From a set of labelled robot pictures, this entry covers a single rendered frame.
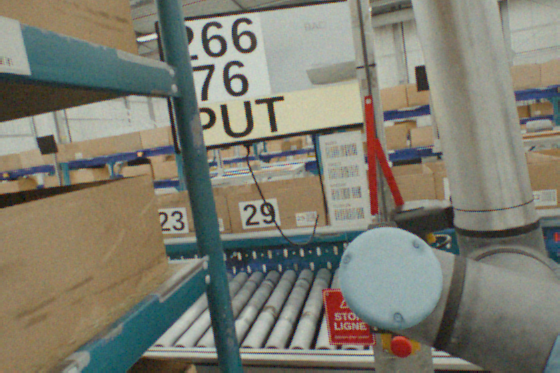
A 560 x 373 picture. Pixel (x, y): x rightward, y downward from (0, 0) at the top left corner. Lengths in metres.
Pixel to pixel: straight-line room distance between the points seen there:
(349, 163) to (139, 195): 0.49
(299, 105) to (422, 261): 0.57
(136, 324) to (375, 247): 0.21
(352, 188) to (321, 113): 0.20
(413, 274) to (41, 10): 0.36
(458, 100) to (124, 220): 0.37
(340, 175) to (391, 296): 0.45
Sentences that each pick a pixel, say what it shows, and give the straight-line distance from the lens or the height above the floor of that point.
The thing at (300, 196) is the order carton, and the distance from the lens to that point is 1.41.
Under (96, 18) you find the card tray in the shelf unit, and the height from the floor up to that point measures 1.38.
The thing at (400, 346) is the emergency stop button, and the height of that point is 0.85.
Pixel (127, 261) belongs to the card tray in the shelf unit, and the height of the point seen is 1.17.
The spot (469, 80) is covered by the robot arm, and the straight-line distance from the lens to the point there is 0.46.
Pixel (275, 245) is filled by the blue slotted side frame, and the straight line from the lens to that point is 1.46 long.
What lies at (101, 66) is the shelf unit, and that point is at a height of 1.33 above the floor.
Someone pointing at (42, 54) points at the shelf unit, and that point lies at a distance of 0.27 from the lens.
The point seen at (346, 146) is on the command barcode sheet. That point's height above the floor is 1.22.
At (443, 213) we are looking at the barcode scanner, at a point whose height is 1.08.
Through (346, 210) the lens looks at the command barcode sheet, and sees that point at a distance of 0.78.
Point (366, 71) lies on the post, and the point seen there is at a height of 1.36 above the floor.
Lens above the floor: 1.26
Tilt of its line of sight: 5 degrees down
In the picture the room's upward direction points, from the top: 9 degrees counter-clockwise
